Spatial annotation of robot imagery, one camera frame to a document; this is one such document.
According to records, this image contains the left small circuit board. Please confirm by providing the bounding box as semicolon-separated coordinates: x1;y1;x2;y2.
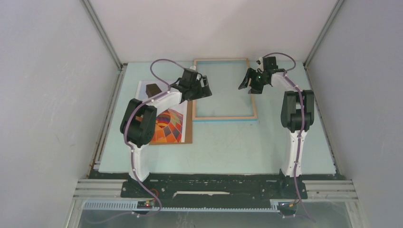
136;200;155;209

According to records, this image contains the wooden picture frame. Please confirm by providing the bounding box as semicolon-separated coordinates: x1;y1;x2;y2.
192;58;258;122

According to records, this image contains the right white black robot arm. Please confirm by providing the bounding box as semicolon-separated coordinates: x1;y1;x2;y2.
238;53;315;178

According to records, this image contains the brown cardboard backing board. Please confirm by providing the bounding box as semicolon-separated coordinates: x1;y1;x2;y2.
150;101;192;145

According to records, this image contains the hot air balloon photo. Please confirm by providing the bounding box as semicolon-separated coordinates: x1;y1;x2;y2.
135;80;191;145

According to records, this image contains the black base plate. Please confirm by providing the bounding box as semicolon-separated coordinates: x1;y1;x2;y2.
120;173;307;209

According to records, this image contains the aluminium rail frame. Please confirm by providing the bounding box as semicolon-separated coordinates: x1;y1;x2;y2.
73;179;358;212

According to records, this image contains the right small circuit board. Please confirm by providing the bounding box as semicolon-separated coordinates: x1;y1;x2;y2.
278;202;297;218

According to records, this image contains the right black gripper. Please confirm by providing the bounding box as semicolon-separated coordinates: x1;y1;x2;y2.
238;68;268;95

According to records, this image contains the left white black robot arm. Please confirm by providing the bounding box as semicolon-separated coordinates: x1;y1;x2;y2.
120;68;212;198

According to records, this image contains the small circuit board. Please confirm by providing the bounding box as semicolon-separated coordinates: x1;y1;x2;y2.
136;200;155;209
278;202;297;218

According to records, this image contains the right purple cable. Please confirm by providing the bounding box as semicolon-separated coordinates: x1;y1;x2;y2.
263;52;317;225

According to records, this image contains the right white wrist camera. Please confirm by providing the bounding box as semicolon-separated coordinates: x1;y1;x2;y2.
256;57;263;65

